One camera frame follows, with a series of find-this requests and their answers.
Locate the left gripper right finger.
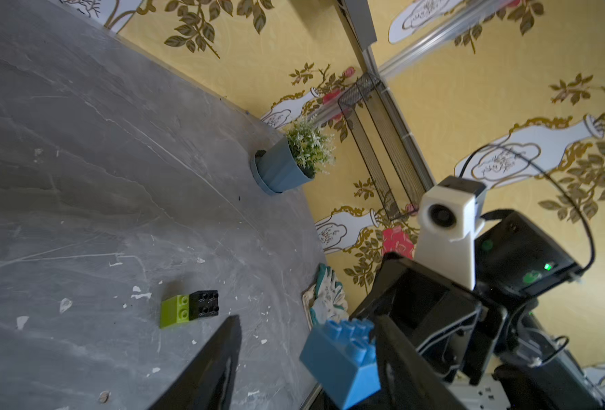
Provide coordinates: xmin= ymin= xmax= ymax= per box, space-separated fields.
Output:
xmin=375 ymin=316 xmax=465 ymax=410

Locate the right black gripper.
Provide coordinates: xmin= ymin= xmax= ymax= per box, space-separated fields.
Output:
xmin=350 ymin=252 xmax=507 ymax=384

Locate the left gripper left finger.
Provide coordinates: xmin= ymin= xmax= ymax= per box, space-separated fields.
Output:
xmin=150 ymin=315 xmax=242 ymax=410

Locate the blue long lego brick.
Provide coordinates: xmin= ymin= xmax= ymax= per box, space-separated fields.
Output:
xmin=300 ymin=319 xmax=381 ymax=409

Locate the green lego brick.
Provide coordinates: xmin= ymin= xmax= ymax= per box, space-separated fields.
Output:
xmin=160 ymin=295 xmax=190 ymax=329

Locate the black lego brick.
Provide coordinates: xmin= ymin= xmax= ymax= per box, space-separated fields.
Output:
xmin=189 ymin=290 xmax=220 ymax=321

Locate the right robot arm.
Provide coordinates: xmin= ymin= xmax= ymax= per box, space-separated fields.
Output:
xmin=354 ymin=209 xmax=605 ymax=409

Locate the work glove with teal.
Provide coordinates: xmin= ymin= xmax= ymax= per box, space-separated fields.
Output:
xmin=302 ymin=263 xmax=349 ymax=328

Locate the potted plant blue pot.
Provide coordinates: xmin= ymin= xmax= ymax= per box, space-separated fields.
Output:
xmin=249 ymin=120 xmax=335 ymax=196

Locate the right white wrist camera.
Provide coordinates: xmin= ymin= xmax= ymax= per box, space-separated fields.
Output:
xmin=413 ymin=176 xmax=487 ymax=290

